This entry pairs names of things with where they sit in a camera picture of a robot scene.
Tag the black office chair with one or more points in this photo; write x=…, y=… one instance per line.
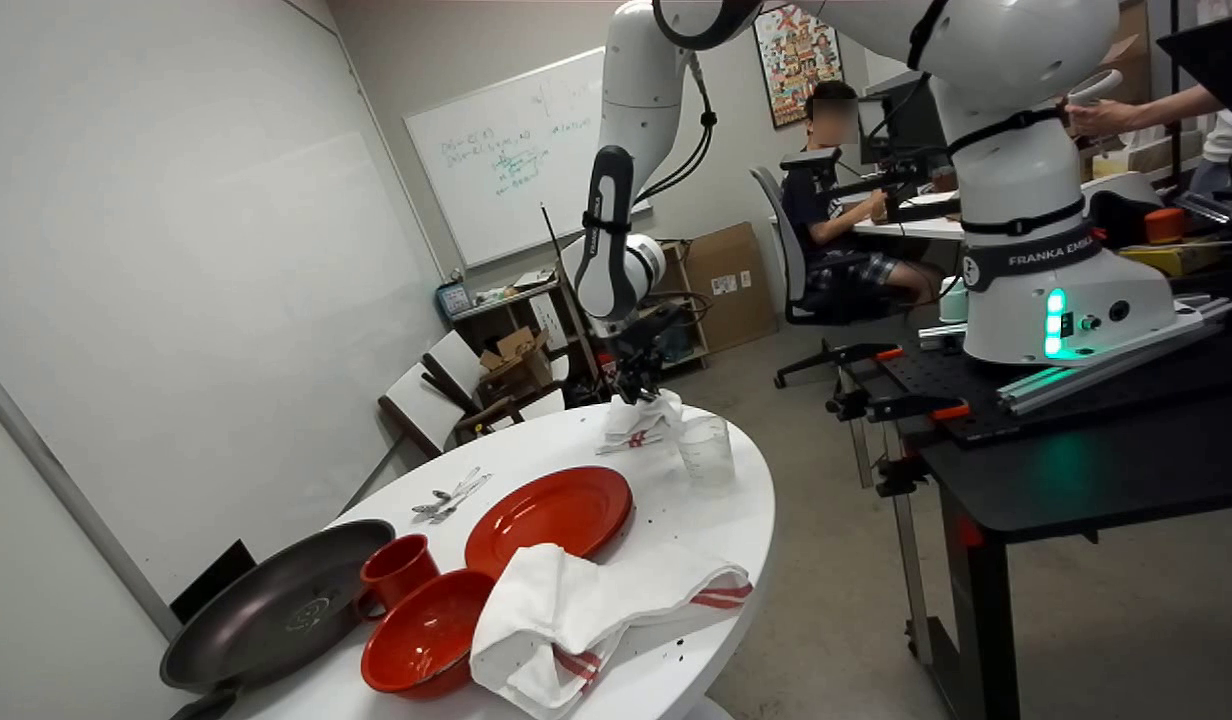
x=808, y=297

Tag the round white pedestal table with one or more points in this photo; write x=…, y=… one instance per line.
x=656, y=674

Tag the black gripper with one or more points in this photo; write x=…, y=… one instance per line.
x=643, y=359

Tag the orange black clamp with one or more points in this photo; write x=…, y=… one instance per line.
x=866, y=404

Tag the whiteboard on wall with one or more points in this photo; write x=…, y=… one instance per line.
x=511, y=162

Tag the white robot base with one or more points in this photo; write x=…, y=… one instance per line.
x=1036, y=283

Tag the black perforated workbench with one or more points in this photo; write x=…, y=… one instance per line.
x=1140, y=447

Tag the red plate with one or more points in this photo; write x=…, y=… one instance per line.
x=579, y=510

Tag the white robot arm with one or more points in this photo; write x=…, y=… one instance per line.
x=999, y=72

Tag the cardboard box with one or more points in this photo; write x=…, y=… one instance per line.
x=731, y=278

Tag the red mug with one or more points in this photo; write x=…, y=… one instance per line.
x=393, y=570

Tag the metal fork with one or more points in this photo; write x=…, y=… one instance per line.
x=437, y=510

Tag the clear plastic cup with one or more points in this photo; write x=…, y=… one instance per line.
x=706, y=448

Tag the red bowl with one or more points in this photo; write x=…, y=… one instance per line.
x=423, y=645

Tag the white folded towel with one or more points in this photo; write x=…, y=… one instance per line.
x=557, y=622

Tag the black frying pan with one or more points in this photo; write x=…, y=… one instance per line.
x=273, y=618

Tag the metal spoon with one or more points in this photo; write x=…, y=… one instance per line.
x=467, y=485

